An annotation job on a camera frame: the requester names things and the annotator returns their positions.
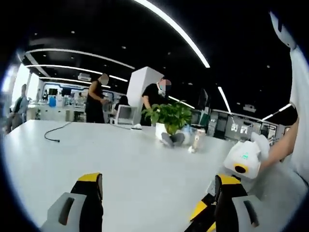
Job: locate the long ceiling light strip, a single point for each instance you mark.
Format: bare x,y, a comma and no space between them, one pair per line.
206,63

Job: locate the dark grey headset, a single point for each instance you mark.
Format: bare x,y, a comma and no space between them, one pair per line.
178,139

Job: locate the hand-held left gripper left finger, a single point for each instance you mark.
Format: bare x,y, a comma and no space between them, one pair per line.
89,195

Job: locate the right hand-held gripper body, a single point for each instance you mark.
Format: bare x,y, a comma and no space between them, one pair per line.
243,154

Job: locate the crumpled white tissue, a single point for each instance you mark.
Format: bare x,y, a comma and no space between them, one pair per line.
192,149

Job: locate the row of white office desks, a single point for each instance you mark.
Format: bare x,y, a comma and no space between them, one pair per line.
55,112

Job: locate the black monitor on stand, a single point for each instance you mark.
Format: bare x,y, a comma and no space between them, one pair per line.
204,99

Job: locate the pale blue white bag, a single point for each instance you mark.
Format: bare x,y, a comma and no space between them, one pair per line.
188,135

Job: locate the white worn chest device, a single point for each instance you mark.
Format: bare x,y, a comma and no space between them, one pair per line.
282,31

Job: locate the white tumbler bottle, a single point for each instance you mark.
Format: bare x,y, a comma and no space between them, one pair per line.
200,139

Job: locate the small white device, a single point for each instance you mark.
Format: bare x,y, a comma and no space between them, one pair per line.
137,127

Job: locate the green potted plant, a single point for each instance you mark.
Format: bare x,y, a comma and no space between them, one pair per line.
169,116

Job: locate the blue water container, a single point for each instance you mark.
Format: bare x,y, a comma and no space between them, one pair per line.
52,101

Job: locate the white plant pot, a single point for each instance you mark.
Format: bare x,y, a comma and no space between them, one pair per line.
160,129

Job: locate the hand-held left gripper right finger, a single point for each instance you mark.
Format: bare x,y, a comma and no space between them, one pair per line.
227,193

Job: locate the person's white shirt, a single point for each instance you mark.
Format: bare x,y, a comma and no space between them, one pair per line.
300,96

